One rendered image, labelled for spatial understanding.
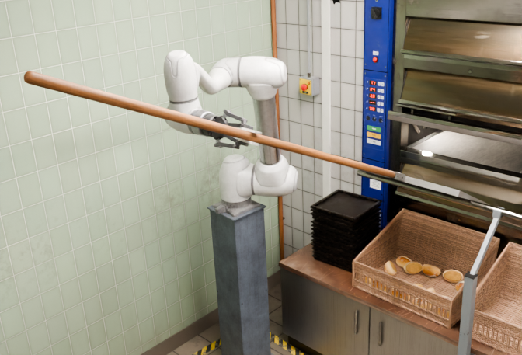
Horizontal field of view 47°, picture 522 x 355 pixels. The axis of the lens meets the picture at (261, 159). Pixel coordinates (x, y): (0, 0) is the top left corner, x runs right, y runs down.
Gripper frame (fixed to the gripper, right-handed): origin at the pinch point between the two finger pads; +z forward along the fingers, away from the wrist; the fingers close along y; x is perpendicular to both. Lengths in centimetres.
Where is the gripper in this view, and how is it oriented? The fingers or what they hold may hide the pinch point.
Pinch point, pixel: (249, 136)
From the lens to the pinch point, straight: 193.0
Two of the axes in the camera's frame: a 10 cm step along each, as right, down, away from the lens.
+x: -6.5, -1.5, -7.5
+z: 7.2, 2.2, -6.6
